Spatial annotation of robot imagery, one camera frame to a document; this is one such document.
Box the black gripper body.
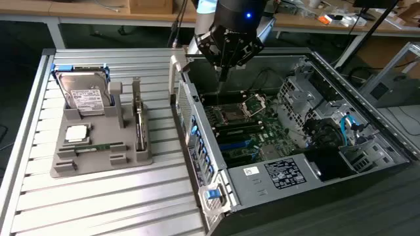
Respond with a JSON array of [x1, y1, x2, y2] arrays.
[[209, 0, 265, 68]]

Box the graphics card with metal bracket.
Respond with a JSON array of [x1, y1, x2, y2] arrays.
[[132, 76, 149, 152]]

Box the metal socket cover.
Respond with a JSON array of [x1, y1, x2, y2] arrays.
[[241, 94, 269, 117]]

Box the brown cardboard box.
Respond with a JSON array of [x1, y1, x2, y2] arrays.
[[128, 0, 173, 14]]

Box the perforated metal disk bay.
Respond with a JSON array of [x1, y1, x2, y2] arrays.
[[277, 66, 333, 139]]

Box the CPU socket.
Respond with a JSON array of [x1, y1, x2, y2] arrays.
[[216, 104, 250, 126]]

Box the white small box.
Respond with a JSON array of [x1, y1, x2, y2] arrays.
[[338, 14, 368, 28]]

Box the black RAM stick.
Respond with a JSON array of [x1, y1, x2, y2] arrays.
[[214, 124, 264, 137]]

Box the black slanted stand pole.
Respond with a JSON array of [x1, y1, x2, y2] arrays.
[[333, 0, 400, 72]]

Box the green motherboard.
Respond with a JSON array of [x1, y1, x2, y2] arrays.
[[202, 95, 310, 168]]

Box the black monitor foot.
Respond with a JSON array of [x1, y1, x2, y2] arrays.
[[352, 0, 378, 22]]

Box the cluttered wooden desk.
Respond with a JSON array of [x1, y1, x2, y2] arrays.
[[270, 0, 420, 50]]

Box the wooden desk with grey legs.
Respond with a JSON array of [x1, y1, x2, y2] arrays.
[[0, 0, 197, 49]]

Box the grey computer tower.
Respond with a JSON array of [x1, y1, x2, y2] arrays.
[[358, 71, 420, 109]]

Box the silver CPU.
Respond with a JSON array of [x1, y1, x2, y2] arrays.
[[64, 125, 89, 144]]

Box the green RAM stick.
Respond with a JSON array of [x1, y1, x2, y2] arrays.
[[73, 144, 113, 151]]

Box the grey power supply unit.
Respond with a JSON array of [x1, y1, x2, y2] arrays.
[[225, 153, 326, 212]]

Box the grey parts rack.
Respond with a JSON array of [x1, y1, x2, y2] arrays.
[[49, 81, 154, 178]]

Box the open black PC case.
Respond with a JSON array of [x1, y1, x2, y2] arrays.
[[168, 48, 414, 236]]

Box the black looped wire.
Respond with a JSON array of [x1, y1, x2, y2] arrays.
[[254, 68, 284, 87]]

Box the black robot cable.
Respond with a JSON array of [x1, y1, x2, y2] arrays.
[[168, 0, 190, 49]]

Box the white thin cable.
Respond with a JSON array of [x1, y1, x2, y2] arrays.
[[93, 0, 121, 12]]

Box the hard disk with blue frame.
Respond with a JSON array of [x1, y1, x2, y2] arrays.
[[50, 63, 110, 117]]

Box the blue wire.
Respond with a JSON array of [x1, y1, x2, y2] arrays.
[[340, 114, 358, 148]]

